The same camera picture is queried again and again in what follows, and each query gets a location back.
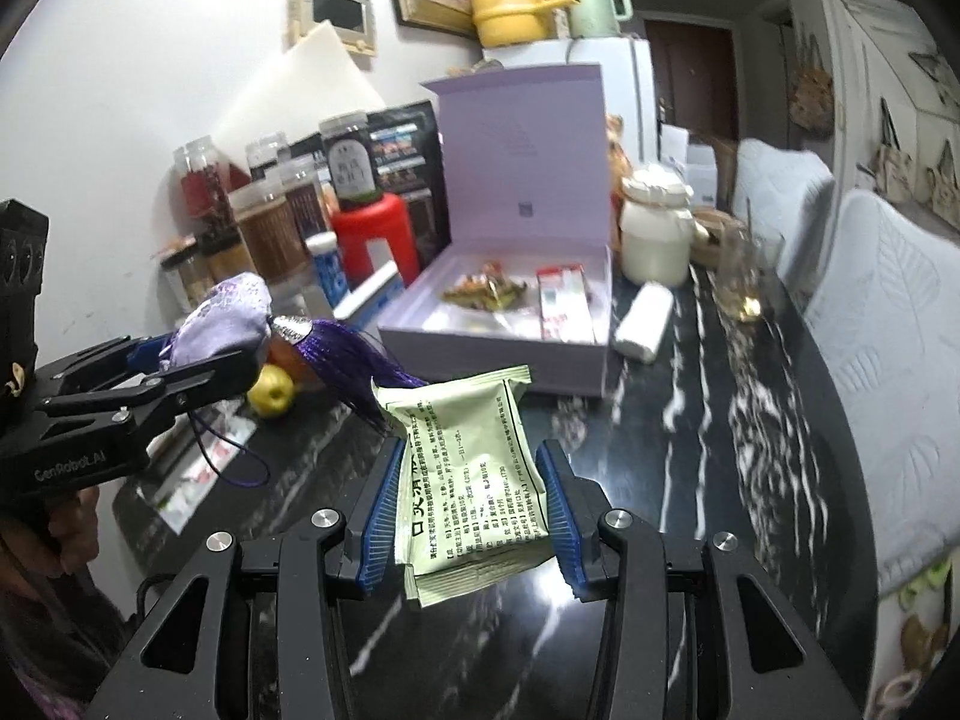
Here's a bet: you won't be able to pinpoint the near light blue chair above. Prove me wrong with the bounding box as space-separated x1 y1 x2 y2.
805 188 958 595

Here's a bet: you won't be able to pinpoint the person's left hand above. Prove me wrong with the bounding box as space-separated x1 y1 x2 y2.
2 486 99 578

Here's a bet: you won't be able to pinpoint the blue white tube bottle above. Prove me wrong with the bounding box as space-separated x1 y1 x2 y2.
306 231 350 309

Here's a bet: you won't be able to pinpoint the white open cardboard box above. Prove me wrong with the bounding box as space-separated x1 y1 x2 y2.
659 124 719 208

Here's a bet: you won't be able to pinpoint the black labelled food bag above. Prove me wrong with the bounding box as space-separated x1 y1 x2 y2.
370 101 451 268

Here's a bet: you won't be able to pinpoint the dark lidded jar with label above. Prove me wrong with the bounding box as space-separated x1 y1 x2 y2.
319 110 382 211

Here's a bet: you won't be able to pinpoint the white mini fridge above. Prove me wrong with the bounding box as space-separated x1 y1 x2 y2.
483 36 659 164

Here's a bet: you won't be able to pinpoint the clear jar brown contents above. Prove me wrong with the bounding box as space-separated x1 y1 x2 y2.
228 179 311 284

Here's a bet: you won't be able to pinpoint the clear drinking glass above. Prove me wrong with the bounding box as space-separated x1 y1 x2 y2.
715 200 776 323

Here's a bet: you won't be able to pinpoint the red white snack packet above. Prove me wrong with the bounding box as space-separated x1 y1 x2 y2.
537 265 596 344

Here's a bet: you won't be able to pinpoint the hanging brown bag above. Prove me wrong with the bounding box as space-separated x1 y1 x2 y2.
788 26 835 140

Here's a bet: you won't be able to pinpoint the white blue carton box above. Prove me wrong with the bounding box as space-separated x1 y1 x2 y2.
334 260 405 330

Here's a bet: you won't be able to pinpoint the white rolled tissue pack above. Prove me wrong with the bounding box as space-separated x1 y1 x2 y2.
613 283 674 364

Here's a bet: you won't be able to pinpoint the brown cereal snack packet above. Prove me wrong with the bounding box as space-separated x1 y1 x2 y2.
441 262 527 312

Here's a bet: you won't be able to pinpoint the yellow enamel pot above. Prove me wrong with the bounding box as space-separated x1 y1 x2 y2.
470 0 579 49

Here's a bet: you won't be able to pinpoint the white ceramic lidded jar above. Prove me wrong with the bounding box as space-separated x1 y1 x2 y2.
619 163 695 288

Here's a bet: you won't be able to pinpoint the red plastic stool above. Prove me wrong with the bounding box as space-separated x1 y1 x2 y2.
331 193 420 286

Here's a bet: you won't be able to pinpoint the light green paper packet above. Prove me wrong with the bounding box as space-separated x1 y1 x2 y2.
373 366 553 608

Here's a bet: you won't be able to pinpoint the yellow green apple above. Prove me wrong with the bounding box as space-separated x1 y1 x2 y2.
245 364 296 419

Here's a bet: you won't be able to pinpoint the far light blue chair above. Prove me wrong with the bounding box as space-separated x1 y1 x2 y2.
732 138 836 302

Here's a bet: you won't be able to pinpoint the light blue chair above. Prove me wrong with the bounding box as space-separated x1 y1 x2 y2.
805 188 958 595
732 138 836 302

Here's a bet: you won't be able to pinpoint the beige wall intercom panel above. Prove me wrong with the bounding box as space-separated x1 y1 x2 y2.
286 0 376 57

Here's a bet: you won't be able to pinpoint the open lavender gift box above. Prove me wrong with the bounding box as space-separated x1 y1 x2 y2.
377 68 613 397

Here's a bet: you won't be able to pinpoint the green electric kettle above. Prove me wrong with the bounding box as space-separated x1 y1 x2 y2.
568 0 633 39

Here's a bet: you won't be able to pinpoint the white foam board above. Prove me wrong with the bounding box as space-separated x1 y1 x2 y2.
210 21 386 164

